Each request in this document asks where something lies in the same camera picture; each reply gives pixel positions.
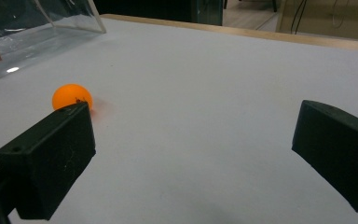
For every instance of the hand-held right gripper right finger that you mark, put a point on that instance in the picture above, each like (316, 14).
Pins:
(338, 149)

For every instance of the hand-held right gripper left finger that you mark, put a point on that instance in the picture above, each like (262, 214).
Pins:
(48, 155)

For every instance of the orange table tennis ball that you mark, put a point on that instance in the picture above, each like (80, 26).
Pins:
(69, 95)

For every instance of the dark cabinet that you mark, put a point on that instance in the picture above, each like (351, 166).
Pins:
(158, 10)

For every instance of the clear plastic box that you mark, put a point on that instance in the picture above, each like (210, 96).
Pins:
(28, 34)

